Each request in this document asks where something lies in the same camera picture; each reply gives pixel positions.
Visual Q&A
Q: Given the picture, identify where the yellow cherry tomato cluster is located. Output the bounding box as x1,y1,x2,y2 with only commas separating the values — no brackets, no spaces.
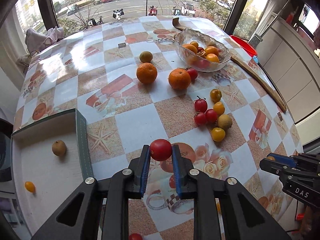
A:
213,101,225,116

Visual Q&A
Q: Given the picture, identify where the cloth on chair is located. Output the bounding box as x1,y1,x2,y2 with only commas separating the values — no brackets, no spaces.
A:
25,27,64,54

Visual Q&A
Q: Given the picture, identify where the patterned checkered tablecloth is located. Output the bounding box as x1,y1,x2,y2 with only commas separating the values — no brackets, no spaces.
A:
13,15,304,240

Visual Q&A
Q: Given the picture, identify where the red tomato tray bottom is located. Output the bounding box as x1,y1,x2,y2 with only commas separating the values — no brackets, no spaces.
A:
129,233,143,240

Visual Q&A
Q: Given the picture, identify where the glass fruit bowl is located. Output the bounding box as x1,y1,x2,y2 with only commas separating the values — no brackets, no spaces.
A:
174,28,231,73

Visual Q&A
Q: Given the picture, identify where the large orange left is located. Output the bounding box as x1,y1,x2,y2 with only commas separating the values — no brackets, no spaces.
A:
136,63,157,85

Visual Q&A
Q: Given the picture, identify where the shallow white tray box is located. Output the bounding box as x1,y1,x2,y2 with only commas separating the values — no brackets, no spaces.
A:
11,108,94,235

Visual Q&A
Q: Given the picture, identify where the red tomato beside orange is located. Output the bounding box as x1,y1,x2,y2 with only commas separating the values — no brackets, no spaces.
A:
187,68,198,82

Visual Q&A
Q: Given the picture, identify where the red cherry tomato cluster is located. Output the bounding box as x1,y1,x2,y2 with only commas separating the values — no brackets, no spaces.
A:
205,108,218,124
194,112,207,126

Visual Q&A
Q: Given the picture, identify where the large orange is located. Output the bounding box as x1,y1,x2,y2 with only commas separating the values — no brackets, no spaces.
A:
136,63,157,85
168,68,191,90

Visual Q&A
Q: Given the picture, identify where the brown longan fruit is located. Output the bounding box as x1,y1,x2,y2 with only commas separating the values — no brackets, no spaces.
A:
52,140,67,157

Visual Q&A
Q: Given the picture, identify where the green brown round fruit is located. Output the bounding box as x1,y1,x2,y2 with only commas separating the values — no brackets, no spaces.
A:
139,51,153,63

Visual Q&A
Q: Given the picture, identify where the red cherry tomato cluster right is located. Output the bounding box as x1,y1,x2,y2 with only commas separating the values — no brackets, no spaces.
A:
205,108,218,124

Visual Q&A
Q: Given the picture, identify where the red plastic basin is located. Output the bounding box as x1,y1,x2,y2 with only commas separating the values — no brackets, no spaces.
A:
230,35,258,57

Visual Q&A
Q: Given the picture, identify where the small dark square object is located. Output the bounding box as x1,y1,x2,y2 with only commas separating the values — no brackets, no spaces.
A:
118,42,126,48

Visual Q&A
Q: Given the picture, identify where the brown longan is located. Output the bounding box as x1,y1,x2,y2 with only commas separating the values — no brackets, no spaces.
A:
217,114,233,131

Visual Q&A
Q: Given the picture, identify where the red cherry tomato cluster left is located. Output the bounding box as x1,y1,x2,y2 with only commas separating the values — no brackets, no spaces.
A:
194,112,207,126

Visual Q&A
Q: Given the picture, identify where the dark yellow striped tomato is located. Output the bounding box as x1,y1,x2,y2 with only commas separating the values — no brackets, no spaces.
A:
209,89,222,103

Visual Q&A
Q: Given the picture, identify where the large orange right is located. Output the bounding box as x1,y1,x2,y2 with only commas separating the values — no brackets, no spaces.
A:
168,68,191,90

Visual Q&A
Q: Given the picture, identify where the red tomato with stem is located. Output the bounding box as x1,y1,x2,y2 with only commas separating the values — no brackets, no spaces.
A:
194,96,208,113

